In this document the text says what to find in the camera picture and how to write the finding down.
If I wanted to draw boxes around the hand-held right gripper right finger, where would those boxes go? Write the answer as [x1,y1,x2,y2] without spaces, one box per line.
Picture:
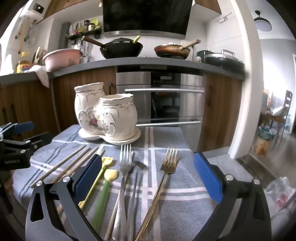
[193,152,273,241]

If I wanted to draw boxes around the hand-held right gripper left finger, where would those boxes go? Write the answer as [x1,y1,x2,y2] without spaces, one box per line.
[25,153,103,241]

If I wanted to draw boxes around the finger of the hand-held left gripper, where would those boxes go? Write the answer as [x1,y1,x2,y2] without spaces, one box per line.
[0,121,36,140]
[23,132,53,153]

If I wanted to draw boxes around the silver fork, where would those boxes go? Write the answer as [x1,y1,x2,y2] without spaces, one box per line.
[112,144,133,241]

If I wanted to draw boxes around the gold fork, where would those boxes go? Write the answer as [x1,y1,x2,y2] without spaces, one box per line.
[135,147,178,241]

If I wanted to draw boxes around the white floral ceramic utensil holder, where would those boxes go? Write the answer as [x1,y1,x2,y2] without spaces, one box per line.
[74,82,141,142]

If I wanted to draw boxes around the yellow plastic spatula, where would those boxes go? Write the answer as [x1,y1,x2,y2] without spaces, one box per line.
[78,156,114,209]

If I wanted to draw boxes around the blue striped tablecloth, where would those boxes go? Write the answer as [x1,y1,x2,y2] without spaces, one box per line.
[11,124,232,241]

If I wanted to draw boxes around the dark door mat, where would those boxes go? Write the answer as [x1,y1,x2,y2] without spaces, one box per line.
[236,154,273,176]

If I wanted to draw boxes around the dark metal spoon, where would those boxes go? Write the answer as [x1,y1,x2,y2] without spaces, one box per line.
[126,160,148,241]

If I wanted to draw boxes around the white towel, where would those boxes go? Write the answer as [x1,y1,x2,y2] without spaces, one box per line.
[29,65,50,88]

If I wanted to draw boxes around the yellow jar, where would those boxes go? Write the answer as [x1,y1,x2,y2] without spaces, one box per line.
[16,60,30,73]

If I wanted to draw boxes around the trash bin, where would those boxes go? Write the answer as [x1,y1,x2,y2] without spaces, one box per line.
[254,125,275,156]

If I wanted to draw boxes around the clear plastic bag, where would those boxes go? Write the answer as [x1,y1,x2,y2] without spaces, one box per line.
[265,176,293,209]

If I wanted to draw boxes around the wooden base cabinet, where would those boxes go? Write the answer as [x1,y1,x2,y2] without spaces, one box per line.
[198,71,243,152]
[0,67,117,139]

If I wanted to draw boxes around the scissors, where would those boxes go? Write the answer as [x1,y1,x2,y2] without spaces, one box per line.
[35,46,47,63]

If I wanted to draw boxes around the pink pot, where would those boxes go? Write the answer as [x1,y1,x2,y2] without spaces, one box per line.
[42,48,83,72]

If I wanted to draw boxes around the hanging metal ladle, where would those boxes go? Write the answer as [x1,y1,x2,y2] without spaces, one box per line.
[80,39,89,58]

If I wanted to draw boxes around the grey vertical pipe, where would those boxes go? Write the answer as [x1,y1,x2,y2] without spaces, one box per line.
[59,22,71,50]

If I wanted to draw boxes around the stainless steel oven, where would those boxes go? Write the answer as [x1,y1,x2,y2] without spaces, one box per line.
[116,65,207,153]

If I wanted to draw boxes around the wooden chair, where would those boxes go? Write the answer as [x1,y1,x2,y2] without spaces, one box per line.
[261,90,293,144]

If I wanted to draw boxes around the white water heater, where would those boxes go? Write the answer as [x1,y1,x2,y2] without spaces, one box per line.
[23,0,47,22]

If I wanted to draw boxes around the black spice rack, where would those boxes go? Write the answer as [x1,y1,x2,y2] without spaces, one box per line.
[66,28,102,40]

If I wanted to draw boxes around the black electric cooker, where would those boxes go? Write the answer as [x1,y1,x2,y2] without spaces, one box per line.
[203,49,245,70]

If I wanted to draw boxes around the black wok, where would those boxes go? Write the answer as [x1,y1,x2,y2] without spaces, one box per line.
[81,36,143,59]

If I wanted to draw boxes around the row of seasoning bottles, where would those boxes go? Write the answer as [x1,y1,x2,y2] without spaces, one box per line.
[69,19,102,33]

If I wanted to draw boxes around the dark green kettle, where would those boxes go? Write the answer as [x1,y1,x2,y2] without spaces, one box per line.
[196,50,212,63]

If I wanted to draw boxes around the brown frying pan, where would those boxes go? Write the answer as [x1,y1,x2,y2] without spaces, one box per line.
[154,39,201,59]

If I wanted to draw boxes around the ceiling lamp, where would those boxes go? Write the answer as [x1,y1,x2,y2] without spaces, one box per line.
[254,10,273,32]

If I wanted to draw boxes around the black range hood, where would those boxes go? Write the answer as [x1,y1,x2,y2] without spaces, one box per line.
[102,0,193,39]

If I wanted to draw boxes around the yellow spatula with green handle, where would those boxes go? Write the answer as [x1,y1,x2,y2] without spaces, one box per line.
[92,168,119,231]

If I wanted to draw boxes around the yellow gas hose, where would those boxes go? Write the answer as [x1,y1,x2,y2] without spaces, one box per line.
[18,23,26,54]

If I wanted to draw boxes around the wooden wall cabinet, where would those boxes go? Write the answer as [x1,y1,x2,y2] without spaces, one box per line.
[194,0,221,14]
[43,0,102,20]

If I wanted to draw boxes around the metal wall rack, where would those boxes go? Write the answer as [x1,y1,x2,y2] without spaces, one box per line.
[217,13,232,24]

